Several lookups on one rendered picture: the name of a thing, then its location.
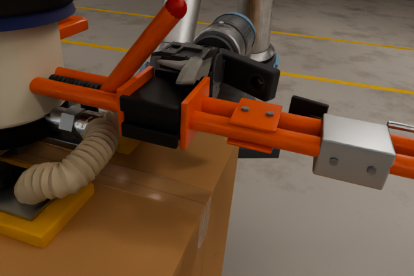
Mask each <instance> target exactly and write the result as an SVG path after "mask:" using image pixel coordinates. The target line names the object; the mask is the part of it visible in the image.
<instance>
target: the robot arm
mask: <svg viewBox="0 0 414 276"><path fill-rule="evenodd" d="M166 1H167V0H163V3H162V7H163V6H164V5H165V2H166ZM184 1H185V2H186V4H187V13H186V14H185V15H184V17H183V18H181V19H180V20H179V22H178V23H177V24H176V26H175V27H174V28H173V29H172V30H171V31H170V32H169V34H168V35H167V36H166V37H165V38H164V40H163V41H162V42H161V43H160V45H159V46H158V47H157V48H156V49H155V50H154V51H153V53H152V54H151V58H150V62H145V63H143V65H142V66H141V67H140V70H139V73H140V72H141V71H142V70H144V69H145V68H147V67H148V66H153V67H154V76H155V69H156V68H162V69H167V70H172V71H179V72H180V73H179V76H178V77H177V79H176V85H178V86H187V85H194V83H195V81H196V80H198V81H199V80H200V78H201V77H202V76H207V77H210V84H209V97H212V98H216V99H222V100H228V101H231V102H237V103H239V101H240V100H241V98H246V96H247V94H249V95H251V96H253V97H255V98H257V99H259V100H262V101H264V102H267V101H269V100H272V99H274V98H275V95H276V91H277V86H278V81H279V77H280V70H279V69H277V68H278V63H279V58H280V56H279V55H278V54H275V49H274V46H273V45H272V44H271V43H270V34H271V28H272V17H273V11H274V0H238V5H237V13H236V12H229V13H226V14H223V15H220V16H218V17H217V18H216V19H215V20H214V22H213V23H212V24H210V25H209V26H208V27H207V28H205V29H204V30H203V31H202V32H200V33H199V34H198V35H197V36H196V37H195V31H196V27H197V21H198V14H199V11H200V4H201V0H184ZM162 7H161V8H162ZM194 37H195V39H194Z"/></svg>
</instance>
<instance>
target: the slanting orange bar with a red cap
mask: <svg viewBox="0 0 414 276"><path fill-rule="evenodd" d="M186 13H187V4H186V2H185V1H184V0H167V1H166V2H165V5H164V6H163V7H162V8H161V10H160V11H159V13H157V15H156V16H155V18H154V19H153V20H152V21H151V22H150V24H149V25H148V27H146V29H145V30H144V32H143V33H142V34H141V35H140V36H139V38H138V39H137V41H136V42H135V43H134V44H133V45H132V47H131V48H130V50H128V52H127V53H126V55H125V56H124V57H123V58H122V59H121V61H120V62H119V64H118V65H117V66H116V67H115V69H114V70H113V71H112V72H111V73H110V75H109V76H108V78H107V79H106V80H105V81H104V82H103V84H102V85H101V87H100V89H99V90H101V91H107V92H112V93H115V94H116V90H117V89H118V88H119V87H120V86H122V85H123V84H124V83H126V82H127V81H129V80H130V79H131V78H132V77H133V75H134V74H135V73H136V71H137V70H138V69H139V68H140V67H141V66H142V65H143V63H144V62H145V61H146V60H147V59H148V58H149V57H150V55H151V54H152V53H153V51H154V50H155V49H156V48H157V47H158V46H159V45H160V43H161V42H162V41H163V40H164V38H165V37H166V36H167V35H168V34H169V32H170V31H171V30H172V29H173V28H174V27H175V26H176V24H177V23H178V22H179V20H180V19H181V18H183V17H184V15H185V14H186Z"/></svg>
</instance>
